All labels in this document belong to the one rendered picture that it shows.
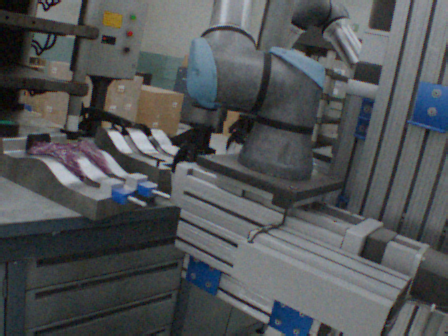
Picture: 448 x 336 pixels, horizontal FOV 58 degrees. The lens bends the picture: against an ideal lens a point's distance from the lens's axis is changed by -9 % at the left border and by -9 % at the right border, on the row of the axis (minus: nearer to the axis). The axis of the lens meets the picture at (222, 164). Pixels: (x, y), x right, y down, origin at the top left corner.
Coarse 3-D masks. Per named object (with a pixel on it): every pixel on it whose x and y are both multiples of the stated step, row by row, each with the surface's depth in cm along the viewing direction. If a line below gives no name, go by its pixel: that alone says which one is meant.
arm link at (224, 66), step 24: (216, 0) 87; (240, 0) 86; (216, 24) 83; (240, 24) 83; (192, 48) 79; (216, 48) 77; (240, 48) 78; (192, 72) 77; (216, 72) 76; (240, 72) 76; (192, 96) 81; (216, 96) 79; (240, 96) 79
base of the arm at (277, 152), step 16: (256, 128) 83; (272, 128) 80; (288, 128) 80; (304, 128) 80; (256, 144) 82; (272, 144) 80; (288, 144) 80; (304, 144) 81; (240, 160) 84; (256, 160) 81; (272, 160) 80; (288, 160) 81; (304, 160) 81; (288, 176) 80; (304, 176) 82
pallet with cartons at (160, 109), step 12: (144, 96) 583; (156, 96) 581; (168, 96) 609; (180, 96) 640; (144, 108) 585; (156, 108) 590; (168, 108) 619; (180, 108) 650; (144, 120) 586; (156, 120) 600; (168, 120) 627; (168, 132) 637
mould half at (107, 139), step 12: (96, 132) 151; (108, 132) 146; (132, 132) 155; (156, 132) 163; (96, 144) 151; (108, 144) 146; (120, 144) 145; (144, 144) 153; (168, 144) 161; (120, 156) 141; (132, 156) 138; (156, 156) 145; (168, 156) 149; (132, 168) 137; (144, 168) 133; (156, 168) 129; (168, 168) 131; (156, 180) 129; (168, 180) 132; (168, 192) 134
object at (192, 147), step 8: (200, 128) 122; (208, 128) 121; (200, 136) 122; (208, 136) 122; (184, 144) 126; (192, 144) 124; (200, 144) 121; (208, 144) 124; (184, 152) 125; (192, 152) 124; (200, 152) 123; (208, 152) 123; (184, 160) 128; (192, 160) 123
